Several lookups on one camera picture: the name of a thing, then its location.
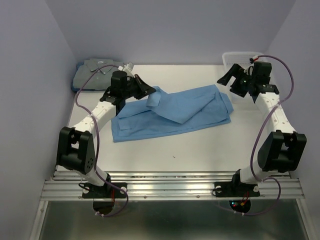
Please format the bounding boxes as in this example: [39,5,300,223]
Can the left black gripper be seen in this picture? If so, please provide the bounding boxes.
[122,74,156,100]

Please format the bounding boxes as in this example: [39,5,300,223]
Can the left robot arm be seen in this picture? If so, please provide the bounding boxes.
[56,70,156,197]

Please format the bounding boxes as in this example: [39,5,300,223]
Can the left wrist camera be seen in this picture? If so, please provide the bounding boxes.
[118,62,135,77]

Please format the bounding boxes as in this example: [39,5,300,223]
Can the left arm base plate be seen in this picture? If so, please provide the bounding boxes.
[78,182,126,199]

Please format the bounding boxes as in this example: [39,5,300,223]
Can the light blue long sleeve shirt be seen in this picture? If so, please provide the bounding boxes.
[111,85,234,143]

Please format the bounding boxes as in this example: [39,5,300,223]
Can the aluminium rail frame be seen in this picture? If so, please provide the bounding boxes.
[41,139,307,201]

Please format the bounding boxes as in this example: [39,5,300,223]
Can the white plastic basket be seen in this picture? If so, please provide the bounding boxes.
[221,51,266,104]

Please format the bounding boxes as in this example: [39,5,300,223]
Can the folded blue shirt under grey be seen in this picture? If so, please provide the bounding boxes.
[70,61,84,93]

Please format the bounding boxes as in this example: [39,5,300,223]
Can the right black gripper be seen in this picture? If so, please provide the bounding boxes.
[216,63,256,97]

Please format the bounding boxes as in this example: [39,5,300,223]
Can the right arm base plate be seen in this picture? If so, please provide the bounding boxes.
[212,181,260,198]

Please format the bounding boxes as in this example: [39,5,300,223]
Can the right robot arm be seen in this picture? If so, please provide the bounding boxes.
[218,58,307,195]

